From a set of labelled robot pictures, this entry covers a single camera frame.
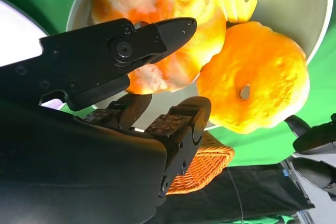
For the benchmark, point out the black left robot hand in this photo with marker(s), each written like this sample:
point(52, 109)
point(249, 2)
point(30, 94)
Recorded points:
point(317, 166)

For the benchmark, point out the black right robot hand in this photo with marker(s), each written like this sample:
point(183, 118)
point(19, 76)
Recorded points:
point(78, 169)

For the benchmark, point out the pale grey ribbed bowl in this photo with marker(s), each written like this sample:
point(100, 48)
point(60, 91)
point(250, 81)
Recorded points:
point(288, 6)

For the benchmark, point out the orange wicker basket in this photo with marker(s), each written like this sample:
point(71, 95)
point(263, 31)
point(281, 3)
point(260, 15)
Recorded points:
point(207, 161)

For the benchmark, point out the black cloth drape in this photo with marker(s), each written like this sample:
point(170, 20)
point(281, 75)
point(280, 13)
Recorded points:
point(262, 190)

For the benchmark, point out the green tablecloth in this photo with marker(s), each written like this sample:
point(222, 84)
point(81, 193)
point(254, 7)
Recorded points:
point(323, 77)

